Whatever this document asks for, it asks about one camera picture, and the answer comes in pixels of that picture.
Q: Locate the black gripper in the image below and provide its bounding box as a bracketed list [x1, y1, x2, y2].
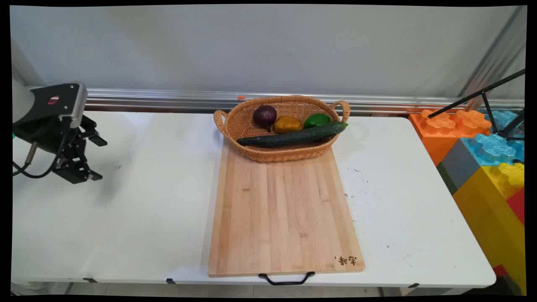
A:
[13, 115, 108, 185]

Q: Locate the yellow bell pepper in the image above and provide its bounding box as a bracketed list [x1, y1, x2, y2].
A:
[274, 116, 303, 134]

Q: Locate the purple red onion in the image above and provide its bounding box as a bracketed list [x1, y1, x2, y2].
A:
[253, 105, 278, 129]

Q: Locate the dark green cucumber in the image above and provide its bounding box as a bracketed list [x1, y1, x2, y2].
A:
[236, 122, 349, 148]

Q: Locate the green bell pepper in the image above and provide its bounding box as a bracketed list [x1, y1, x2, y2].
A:
[303, 113, 332, 129]

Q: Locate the orange giant building block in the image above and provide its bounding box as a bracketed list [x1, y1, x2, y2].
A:
[408, 109, 492, 167]

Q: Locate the grey giant building block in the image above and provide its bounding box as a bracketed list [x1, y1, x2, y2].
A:
[436, 138, 481, 195]

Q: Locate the black tripod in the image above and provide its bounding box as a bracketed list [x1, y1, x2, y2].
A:
[427, 69, 526, 141]

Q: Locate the blue giant building block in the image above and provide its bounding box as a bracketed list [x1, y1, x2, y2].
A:
[461, 133, 525, 167]
[486, 110, 525, 135]

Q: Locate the yellow giant building block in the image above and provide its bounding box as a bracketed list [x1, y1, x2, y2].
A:
[452, 162, 527, 295]

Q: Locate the red giant building block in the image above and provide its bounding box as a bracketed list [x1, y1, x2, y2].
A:
[506, 187, 526, 227]

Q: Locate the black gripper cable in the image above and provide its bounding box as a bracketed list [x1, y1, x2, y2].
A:
[13, 126, 80, 180]

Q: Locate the silver aluminium rail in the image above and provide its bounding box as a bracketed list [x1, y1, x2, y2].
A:
[27, 87, 525, 114]

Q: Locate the woven wicker basket with handles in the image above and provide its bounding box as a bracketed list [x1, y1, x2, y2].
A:
[214, 95, 351, 163]

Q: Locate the slanted aluminium frame post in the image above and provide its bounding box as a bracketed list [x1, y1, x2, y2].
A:
[457, 6, 527, 112]

